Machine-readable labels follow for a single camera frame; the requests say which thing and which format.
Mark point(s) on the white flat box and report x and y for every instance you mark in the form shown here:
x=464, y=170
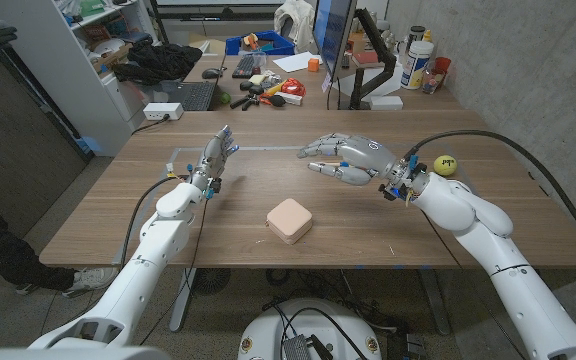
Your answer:
x=385, y=103

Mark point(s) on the orange cube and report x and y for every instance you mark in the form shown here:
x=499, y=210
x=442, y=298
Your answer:
x=313, y=65

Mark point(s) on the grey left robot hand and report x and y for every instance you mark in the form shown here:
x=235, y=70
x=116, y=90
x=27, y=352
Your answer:
x=212, y=160

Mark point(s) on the person's black trouser leg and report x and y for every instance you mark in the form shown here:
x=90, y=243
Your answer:
x=3, y=250

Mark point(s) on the blue plastic bin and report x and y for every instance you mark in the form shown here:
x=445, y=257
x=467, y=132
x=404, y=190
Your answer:
x=280, y=47

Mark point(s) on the small green ball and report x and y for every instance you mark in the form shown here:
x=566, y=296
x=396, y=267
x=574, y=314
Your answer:
x=225, y=98

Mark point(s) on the red plastic bag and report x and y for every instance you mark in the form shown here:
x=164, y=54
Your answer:
x=294, y=87

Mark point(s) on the yellow tennis ball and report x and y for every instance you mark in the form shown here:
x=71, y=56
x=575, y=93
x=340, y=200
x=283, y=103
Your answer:
x=445, y=165

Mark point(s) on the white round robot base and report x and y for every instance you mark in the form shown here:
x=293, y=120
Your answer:
x=268, y=330

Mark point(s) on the grey table leg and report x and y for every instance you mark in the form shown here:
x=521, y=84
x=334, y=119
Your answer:
x=182, y=300
x=435, y=302

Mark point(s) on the red cup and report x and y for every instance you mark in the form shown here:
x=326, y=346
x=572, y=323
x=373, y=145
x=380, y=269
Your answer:
x=443, y=65

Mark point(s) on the white shelf unit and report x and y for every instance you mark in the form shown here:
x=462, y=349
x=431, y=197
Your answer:
x=58, y=75

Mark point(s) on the black computer mouse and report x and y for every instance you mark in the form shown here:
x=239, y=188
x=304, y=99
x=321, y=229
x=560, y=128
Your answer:
x=211, y=73

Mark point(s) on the computer monitor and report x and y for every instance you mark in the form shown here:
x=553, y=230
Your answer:
x=330, y=30

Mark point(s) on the small black keyboard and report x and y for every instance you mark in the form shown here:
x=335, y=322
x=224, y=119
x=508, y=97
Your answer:
x=244, y=66

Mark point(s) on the white paper sheet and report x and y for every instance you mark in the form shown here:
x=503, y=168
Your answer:
x=290, y=62

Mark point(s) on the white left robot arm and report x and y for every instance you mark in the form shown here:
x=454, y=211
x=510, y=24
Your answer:
x=138, y=270

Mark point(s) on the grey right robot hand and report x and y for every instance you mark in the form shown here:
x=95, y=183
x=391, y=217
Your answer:
x=368, y=155

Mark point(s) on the black round fan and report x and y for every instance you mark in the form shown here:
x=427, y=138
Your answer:
x=211, y=281

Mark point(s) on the pink square jewelry box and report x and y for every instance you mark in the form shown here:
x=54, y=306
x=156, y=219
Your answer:
x=289, y=220

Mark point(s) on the black crumpled cloth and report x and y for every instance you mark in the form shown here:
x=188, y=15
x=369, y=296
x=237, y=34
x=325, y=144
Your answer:
x=160, y=62

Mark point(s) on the white sneaker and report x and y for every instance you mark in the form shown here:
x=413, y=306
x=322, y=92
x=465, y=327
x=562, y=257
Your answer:
x=90, y=280

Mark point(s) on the black laptop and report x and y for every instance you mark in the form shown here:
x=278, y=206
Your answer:
x=198, y=96

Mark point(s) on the white wipes canister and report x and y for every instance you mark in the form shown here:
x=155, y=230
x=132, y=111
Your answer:
x=415, y=65

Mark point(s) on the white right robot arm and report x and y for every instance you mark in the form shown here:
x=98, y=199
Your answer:
x=518, y=290

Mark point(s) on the white power strip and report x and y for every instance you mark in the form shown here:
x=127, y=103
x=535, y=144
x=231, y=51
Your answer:
x=160, y=111

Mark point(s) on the white jacket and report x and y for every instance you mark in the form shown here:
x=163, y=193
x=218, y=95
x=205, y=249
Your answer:
x=295, y=20

